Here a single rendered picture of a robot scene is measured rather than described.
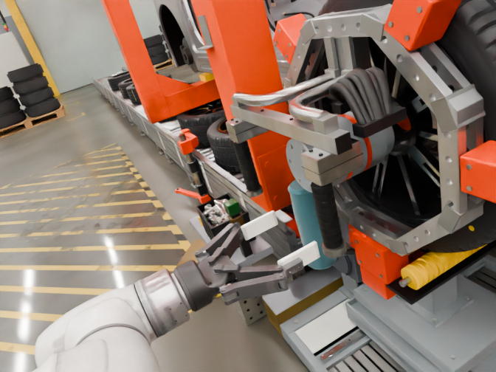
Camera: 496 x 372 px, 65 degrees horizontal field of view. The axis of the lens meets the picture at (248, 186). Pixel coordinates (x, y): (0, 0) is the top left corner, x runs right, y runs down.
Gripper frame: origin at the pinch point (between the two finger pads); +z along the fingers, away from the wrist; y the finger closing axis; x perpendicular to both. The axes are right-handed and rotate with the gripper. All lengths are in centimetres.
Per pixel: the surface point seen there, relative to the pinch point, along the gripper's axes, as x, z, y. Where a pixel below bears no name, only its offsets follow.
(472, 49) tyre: 20.4, 36.8, 6.6
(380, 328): -68, 33, -24
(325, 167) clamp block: 10.2, 8.0, 2.6
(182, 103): -24, 47, -250
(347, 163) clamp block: 9.2, 12.2, 2.6
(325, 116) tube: 17.5, 11.1, 0.3
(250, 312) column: -77, 4, -70
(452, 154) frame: 5.5, 28.5, 9.0
